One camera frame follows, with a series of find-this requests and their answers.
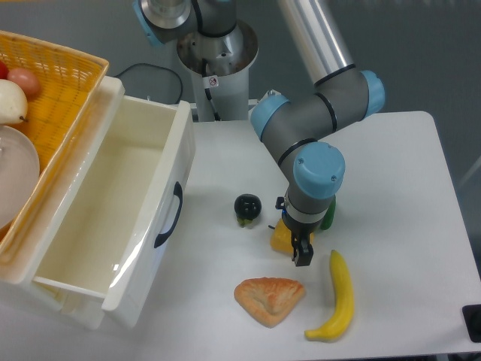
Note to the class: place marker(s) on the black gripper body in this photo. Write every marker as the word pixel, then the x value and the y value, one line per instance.
pixel 299 223

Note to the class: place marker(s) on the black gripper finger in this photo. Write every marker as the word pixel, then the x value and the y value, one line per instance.
pixel 302 251

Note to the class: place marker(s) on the yellow toy pepper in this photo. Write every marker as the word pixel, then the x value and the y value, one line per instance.
pixel 280 240

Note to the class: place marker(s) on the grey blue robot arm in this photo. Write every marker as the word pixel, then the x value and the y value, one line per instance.
pixel 292 132

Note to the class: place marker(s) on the green toy pepper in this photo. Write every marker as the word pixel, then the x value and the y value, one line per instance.
pixel 328 219

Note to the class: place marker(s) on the yellow toy banana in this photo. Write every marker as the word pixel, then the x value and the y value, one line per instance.
pixel 344 309

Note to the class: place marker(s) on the dark purple toy mangosteen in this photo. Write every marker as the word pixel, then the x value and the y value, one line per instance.
pixel 247 208

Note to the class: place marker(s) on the orange toy pastry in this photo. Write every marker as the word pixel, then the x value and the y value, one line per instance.
pixel 269 300

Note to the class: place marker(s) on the black device at edge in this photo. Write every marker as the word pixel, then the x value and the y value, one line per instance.
pixel 472 319

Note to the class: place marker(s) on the white plastic drawer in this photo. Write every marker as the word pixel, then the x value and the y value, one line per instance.
pixel 104 247

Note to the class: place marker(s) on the yellow woven basket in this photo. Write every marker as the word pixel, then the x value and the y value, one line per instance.
pixel 69 79

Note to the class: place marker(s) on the white drawer cabinet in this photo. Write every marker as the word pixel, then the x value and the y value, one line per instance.
pixel 30 235

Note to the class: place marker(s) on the white round plate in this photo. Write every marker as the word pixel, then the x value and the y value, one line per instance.
pixel 20 171

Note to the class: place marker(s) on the pink toy fruit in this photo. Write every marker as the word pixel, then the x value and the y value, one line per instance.
pixel 26 80

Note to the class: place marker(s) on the white toy pear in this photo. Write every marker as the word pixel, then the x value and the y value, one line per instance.
pixel 14 104

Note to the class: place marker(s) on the red toy fruit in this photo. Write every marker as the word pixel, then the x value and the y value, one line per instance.
pixel 3 71

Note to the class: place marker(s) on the black drawer handle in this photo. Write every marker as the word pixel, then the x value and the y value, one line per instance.
pixel 166 233

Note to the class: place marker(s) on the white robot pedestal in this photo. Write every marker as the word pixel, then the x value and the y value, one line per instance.
pixel 219 70

